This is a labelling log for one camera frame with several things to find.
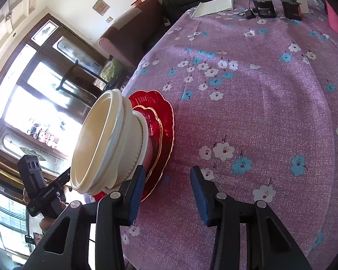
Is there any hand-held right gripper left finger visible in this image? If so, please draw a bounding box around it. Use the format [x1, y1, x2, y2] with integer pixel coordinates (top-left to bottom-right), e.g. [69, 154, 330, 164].
[24, 164, 146, 270]

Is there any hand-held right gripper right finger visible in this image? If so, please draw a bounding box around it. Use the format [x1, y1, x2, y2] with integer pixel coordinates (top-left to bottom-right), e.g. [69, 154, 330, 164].
[190, 165, 313, 270]

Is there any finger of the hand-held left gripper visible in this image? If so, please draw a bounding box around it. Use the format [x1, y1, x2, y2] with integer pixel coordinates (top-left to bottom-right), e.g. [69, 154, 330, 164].
[56, 168, 72, 189]

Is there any white bowl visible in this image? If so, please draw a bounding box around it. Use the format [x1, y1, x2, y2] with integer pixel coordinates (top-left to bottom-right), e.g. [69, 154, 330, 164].
[142, 138, 154, 169]

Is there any small cream ribbed bowl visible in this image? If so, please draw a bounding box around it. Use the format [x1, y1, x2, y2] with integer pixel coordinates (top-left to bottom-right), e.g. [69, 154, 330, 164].
[70, 88, 124, 194]

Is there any large cream ribbed bowl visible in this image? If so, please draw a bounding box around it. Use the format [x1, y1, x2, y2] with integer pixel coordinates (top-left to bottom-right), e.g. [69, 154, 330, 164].
[101, 90, 148, 187]

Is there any small red scalloped plate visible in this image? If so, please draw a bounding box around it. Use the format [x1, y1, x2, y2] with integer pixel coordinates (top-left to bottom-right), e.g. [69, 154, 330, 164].
[132, 105, 162, 182]

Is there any large red scalloped plate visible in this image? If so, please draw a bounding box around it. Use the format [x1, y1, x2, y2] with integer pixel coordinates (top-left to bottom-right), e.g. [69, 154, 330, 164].
[91, 90, 175, 202]

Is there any person's left hand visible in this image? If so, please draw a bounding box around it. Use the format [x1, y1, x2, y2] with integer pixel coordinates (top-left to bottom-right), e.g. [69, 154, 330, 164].
[39, 195, 70, 232]

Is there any dark wooden chair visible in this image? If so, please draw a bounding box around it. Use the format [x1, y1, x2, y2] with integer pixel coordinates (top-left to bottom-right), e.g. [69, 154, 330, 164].
[56, 59, 130, 102]

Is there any purple floral tablecloth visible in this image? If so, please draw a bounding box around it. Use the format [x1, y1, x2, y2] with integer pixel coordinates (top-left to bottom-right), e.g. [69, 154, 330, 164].
[121, 0, 338, 270]

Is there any green cushion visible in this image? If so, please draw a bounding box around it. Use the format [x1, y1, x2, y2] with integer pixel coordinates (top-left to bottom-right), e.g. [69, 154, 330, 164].
[100, 59, 123, 83]

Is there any wooden glass door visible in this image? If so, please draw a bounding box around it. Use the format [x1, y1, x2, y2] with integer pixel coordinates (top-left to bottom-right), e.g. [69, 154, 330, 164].
[0, 13, 110, 175]

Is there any brown armchair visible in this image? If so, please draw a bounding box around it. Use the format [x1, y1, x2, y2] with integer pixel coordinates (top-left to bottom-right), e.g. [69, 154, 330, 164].
[98, 0, 165, 65]

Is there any white paper pad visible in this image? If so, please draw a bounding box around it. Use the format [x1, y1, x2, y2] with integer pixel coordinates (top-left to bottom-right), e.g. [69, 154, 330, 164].
[192, 0, 234, 17]

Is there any black leather sofa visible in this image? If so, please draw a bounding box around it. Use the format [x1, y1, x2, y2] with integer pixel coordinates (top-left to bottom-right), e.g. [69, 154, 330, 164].
[162, 0, 271, 24]

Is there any black battery box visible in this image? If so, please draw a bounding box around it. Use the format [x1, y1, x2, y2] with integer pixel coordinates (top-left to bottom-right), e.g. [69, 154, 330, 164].
[253, 0, 276, 17]

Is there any small framed wall picture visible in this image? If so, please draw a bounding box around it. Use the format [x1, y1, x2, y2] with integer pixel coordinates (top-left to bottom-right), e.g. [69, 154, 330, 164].
[92, 0, 111, 16]

